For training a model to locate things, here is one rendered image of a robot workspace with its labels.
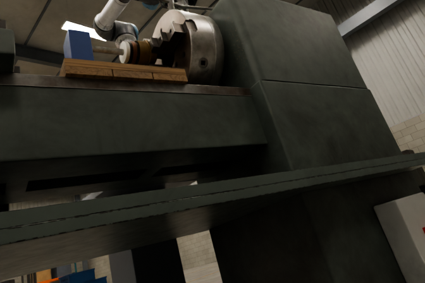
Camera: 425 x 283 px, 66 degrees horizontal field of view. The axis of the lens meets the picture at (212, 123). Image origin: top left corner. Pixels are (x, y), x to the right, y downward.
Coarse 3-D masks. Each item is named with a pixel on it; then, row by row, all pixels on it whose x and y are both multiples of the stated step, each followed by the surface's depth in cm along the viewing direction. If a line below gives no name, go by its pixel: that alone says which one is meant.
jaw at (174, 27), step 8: (176, 24) 101; (184, 24) 102; (192, 24) 102; (160, 32) 102; (168, 32) 102; (176, 32) 99; (184, 32) 100; (152, 40) 102; (160, 40) 102; (168, 40) 102; (176, 40) 102; (152, 48) 102; (160, 48) 103; (168, 48) 104; (176, 48) 106
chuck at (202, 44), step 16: (176, 16) 105; (192, 16) 104; (192, 32) 99; (208, 32) 103; (192, 48) 98; (208, 48) 102; (160, 64) 116; (176, 64) 107; (192, 64) 99; (208, 64) 102; (192, 80) 102; (208, 80) 105
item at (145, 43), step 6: (132, 42) 101; (138, 42) 102; (144, 42) 104; (132, 48) 100; (138, 48) 102; (144, 48) 102; (150, 48) 103; (132, 54) 100; (138, 54) 102; (144, 54) 102; (150, 54) 102; (156, 54) 105; (132, 60) 101; (138, 60) 102; (144, 60) 103; (150, 60) 103; (156, 60) 106
